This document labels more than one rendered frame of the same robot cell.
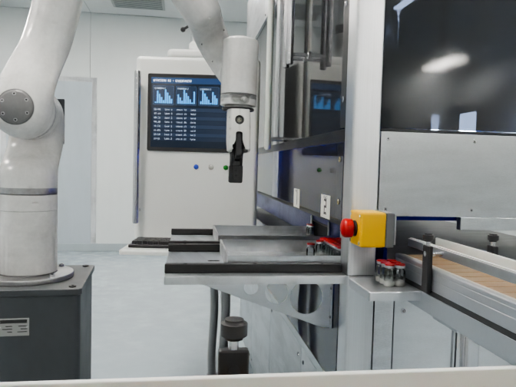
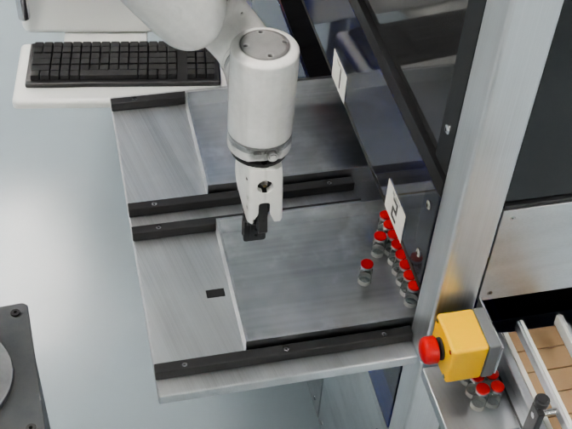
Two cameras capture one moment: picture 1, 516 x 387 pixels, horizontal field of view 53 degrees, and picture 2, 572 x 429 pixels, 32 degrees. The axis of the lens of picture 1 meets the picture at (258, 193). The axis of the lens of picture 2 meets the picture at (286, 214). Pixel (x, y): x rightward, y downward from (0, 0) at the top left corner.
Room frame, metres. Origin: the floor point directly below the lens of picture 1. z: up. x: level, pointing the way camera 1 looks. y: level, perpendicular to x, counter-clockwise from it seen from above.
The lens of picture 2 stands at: (0.24, 0.14, 2.13)
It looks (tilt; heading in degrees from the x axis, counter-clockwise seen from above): 46 degrees down; 353
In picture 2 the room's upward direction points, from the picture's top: 4 degrees clockwise
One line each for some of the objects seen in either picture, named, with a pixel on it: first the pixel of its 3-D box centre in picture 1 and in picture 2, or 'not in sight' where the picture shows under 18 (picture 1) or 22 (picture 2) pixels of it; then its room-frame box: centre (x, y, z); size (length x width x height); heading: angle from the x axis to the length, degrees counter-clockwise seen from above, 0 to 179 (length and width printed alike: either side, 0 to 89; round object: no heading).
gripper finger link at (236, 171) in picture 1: (236, 168); (256, 229); (1.20, 0.05, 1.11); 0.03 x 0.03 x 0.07; 8
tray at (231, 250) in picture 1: (289, 253); (332, 269); (1.31, -0.09, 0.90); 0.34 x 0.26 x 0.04; 98
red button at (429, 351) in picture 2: (349, 227); (433, 349); (1.07, -0.19, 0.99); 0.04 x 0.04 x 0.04; 8
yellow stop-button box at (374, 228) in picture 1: (370, 228); (463, 345); (1.08, -0.24, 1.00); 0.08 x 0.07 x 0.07; 98
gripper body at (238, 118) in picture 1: (237, 128); (257, 171); (1.22, 0.05, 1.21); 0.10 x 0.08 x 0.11; 8
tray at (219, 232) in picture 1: (268, 235); (286, 133); (1.64, -0.04, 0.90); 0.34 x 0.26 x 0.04; 98
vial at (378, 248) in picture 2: (319, 249); (379, 244); (1.35, -0.17, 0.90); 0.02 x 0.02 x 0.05
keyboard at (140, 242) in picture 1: (184, 243); (124, 61); (1.97, 0.28, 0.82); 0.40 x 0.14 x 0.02; 90
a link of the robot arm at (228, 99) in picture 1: (238, 101); (260, 137); (1.21, 0.05, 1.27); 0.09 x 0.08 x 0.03; 8
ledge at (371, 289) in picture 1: (390, 288); (477, 398); (1.07, -0.28, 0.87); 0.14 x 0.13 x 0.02; 98
